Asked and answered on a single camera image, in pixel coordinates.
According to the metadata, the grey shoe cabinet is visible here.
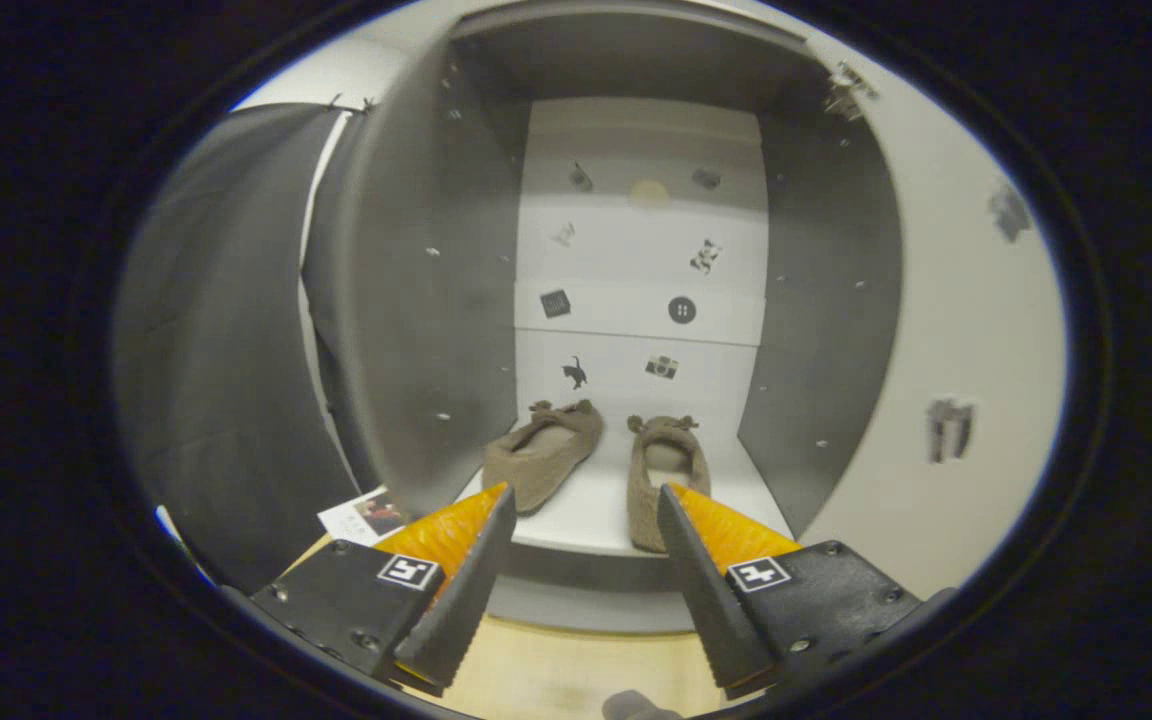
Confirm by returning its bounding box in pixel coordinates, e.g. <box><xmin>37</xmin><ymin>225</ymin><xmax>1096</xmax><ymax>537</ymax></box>
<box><xmin>301</xmin><ymin>0</ymin><xmax>905</xmax><ymax>636</ymax></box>

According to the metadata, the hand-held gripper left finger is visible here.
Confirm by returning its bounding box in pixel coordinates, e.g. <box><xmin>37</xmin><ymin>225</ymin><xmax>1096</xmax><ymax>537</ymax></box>
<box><xmin>251</xmin><ymin>483</ymin><xmax>517</xmax><ymax>698</ymax></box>

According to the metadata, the brown slipper shoe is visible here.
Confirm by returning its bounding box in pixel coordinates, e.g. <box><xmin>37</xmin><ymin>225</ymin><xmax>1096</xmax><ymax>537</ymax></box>
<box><xmin>626</xmin><ymin>414</ymin><xmax>713</xmax><ymax>554</ymax></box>
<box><xmin>482</xmin><ymin>399</ymin><xmax>605</xmax><ymax>516</ymax></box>

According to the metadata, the black backdrop cloth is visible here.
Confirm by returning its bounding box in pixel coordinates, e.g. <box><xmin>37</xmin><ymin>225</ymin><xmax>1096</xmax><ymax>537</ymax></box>
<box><xmin>114</xmin><ymin>103</ymin><xmax>382</xmax><ymax>593</ymax></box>

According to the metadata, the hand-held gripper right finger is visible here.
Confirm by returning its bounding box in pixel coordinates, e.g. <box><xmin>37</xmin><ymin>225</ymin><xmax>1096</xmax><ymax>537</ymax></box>
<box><xmin>657</xmin><ymin>484</ymin><xmax>957</xmax><ymax>701</ymax></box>

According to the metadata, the light grey shoe cabinet door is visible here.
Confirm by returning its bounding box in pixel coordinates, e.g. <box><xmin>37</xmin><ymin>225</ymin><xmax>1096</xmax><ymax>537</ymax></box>
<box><xmin>796</xmin><ymin>30</ymin><xmax>1069</xmax><ymax>601</ymax></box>

